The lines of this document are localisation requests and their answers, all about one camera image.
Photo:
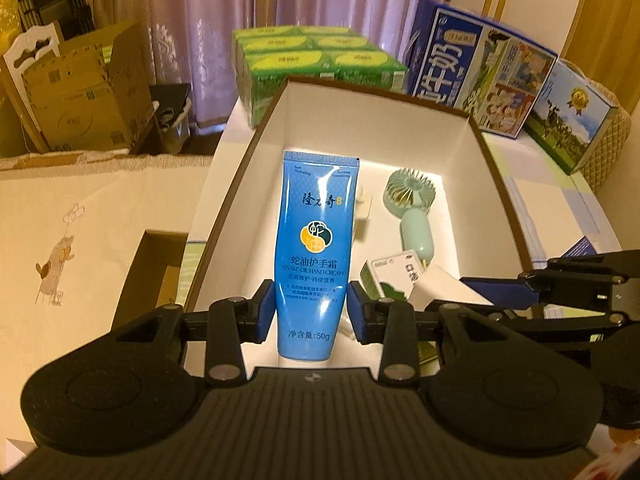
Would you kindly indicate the white carved chair back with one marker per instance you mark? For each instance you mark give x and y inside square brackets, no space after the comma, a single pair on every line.
[30,45]

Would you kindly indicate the blue medicine box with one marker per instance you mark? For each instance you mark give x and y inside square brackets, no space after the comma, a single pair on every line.
[582,249]

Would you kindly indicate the blue milk carton case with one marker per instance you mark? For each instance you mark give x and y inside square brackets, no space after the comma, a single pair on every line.
[450,70]

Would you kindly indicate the brown cardboard shoe box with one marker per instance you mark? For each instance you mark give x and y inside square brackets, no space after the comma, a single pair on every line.
[320,120]

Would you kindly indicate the chair with quilted cover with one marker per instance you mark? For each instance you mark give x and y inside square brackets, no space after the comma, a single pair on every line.
[612,150]

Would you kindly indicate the open cardboard box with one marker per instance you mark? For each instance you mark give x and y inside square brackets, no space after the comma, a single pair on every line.
[75,105]

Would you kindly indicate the wooden door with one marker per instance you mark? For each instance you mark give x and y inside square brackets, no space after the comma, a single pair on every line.
[610,20]

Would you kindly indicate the mint green handheld fan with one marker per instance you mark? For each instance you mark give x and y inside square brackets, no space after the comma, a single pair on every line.
[415,230]

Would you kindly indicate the green drink pack case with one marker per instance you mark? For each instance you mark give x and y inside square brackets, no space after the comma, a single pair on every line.
[300,55]

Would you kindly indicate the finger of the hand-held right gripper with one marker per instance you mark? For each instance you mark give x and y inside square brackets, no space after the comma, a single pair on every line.
[500,290]
[550,327]

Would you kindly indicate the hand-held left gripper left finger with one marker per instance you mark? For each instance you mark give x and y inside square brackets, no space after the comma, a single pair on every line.
[263,312]

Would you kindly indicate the blue hand cream tube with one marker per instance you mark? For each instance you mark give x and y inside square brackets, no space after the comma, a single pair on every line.
[312,240]

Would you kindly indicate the green white spray box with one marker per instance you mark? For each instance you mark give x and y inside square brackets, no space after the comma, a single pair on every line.
[395,272]

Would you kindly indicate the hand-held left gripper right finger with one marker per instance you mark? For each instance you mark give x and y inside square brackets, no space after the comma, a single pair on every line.
[356,312]

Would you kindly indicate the cream embroidered cloth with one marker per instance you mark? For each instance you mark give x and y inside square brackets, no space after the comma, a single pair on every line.
[90,260]

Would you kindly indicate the yellow plastic bag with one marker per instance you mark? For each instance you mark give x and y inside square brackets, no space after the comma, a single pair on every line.
[10,20]

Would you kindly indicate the green milk carton case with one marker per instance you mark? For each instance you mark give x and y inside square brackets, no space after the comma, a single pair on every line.
[565,125]

